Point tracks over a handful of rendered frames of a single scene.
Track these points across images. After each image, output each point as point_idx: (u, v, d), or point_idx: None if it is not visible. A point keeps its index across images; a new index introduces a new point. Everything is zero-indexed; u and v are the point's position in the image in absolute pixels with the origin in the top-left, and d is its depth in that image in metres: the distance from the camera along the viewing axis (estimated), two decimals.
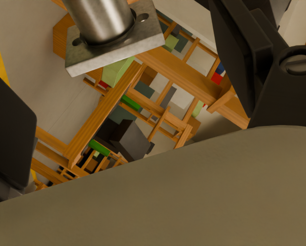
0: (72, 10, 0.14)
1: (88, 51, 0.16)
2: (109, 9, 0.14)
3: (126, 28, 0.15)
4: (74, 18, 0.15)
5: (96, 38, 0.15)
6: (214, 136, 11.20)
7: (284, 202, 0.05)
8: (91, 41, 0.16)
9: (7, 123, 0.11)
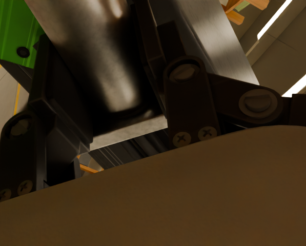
0: (78, 76, 0.11)
1: (97, 124, 0.12)
2: (127, 75, 0.11)
3: (148, 96, 0.12)
4: (81, 85, 0.11)
5: (108, 109, 0.12)
6: None
7: (284, 202, 0.05)
8: (102, 112, 0.12)
9: (73, 81, 0.11)
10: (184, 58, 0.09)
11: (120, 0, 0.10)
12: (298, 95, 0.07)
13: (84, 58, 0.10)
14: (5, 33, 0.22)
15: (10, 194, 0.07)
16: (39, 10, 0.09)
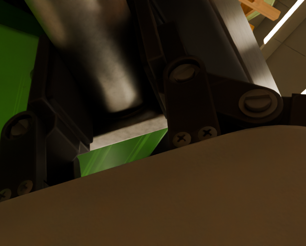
0: (78, 76, 0.11)
1: (97, 124, 0.12)
2: (127, 75, 0.11)
3: (148, 96, 0.12)
4: (81, 85, 0.11)
5: (108, 109, 0.12)
6: None
7: (284, 202, 0.05)
8: (102, 112, 0.12)
9: (73, 81, 0.11)
10: (184, 58, 0.09)
11: (120, 0, 0.10)
12: (298, 95, 0.07)
13: (84, 58, 0.10)
14: (95, 170, 0.21)
15: (10, 194, 0.07)
16: (39, 10, 0.09)
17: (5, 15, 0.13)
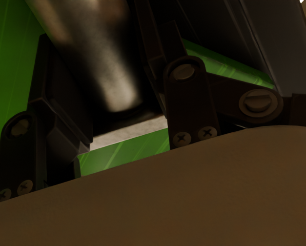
0: (78, 75, 0.11)
1: (97, 124, 0.12)
2: (127, 75, 0.11)
3: (148, 96, 0.12)
4: (81, 84, 0.11)
5: (108, 109, 0.12)
6: None
7: (284, 202, 0.05)
8: (102, 112, 0.12)
9: (73, 81, 0.11)
10: (184, 58, 0.09)
11: (120, 0, 0.10)
12: (298, 95, 0.07)
13: (85, 58, 0.10)
14: None
15: (10, 194, 0.07)
16: (40, 10, 0.09)
17: None
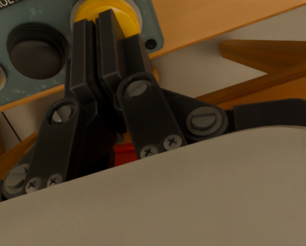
0: None
1: None
2: None
3: None
4: None
5: None
6: None
7: (284, 202, 0.05)
8: None
9: None
10: (134, 75, 0.09)
11: None
12: (239, 106, 0.08)
13: None
14: None
15: (39, 184, 0.07)
16: None
17: None
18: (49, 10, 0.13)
